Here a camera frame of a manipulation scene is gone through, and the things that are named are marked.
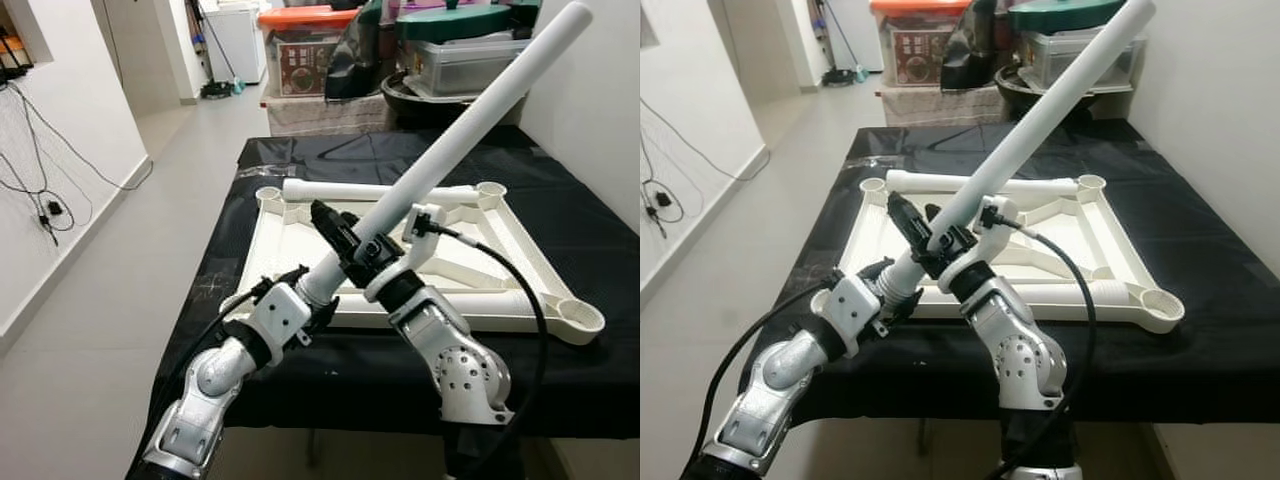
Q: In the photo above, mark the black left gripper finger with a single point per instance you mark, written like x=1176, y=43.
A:
x=323, y=312
x=875, y=272
x=903, y=308
x=290, y=280

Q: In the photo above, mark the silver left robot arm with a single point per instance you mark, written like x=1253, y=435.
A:
x=775, y=385
x=205, y=385

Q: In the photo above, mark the white plastic table top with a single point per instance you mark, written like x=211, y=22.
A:
x=875, y=232
x=290, y=245

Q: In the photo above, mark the black bag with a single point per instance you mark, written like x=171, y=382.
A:
x=968, y=55
x=355, y=60

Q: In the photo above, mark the mop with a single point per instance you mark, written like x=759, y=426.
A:
x=840, y=77
x=218, y=90

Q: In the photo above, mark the black tablecloth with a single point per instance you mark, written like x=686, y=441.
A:
x=1190, y=230
x=560, y=230

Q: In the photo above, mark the white cabinet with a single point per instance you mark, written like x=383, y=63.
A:
x=240, y=45
x=860, y=35

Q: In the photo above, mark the clear plastic storage container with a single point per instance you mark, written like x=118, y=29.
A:
x=460, y=65
x=1060, y=60

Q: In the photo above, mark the black power adapter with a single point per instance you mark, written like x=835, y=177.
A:
x=663, y=198
x=55, y=208

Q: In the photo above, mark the green pot lid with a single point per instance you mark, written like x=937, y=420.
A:
x=450, y=22
x=1060, y=15

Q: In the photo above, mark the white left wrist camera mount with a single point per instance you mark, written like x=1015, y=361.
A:
x=280, y=320
x=850, y=315

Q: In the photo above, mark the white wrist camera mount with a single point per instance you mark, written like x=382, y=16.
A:
x=425, y=222
x=1000, y=215
x=280, y=320
x=850, y=315

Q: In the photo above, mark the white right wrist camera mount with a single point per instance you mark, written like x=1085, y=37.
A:
x=1000, y=215
x=425, y=222

